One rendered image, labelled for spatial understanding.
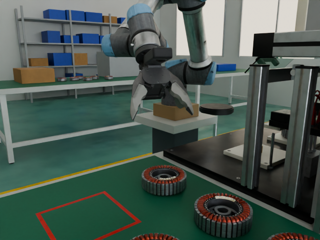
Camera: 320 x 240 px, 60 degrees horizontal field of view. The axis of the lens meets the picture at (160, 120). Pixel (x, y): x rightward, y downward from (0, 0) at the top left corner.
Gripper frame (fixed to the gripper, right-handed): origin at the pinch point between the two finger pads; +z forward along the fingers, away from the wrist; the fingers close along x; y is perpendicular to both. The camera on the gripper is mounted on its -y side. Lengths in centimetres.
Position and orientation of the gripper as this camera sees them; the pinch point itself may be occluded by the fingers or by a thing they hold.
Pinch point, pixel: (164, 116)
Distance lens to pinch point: 65.0
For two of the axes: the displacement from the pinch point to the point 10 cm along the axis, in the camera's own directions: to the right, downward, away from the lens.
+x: -9.6, 0.8, -2.8
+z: 1.9, 9.0, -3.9
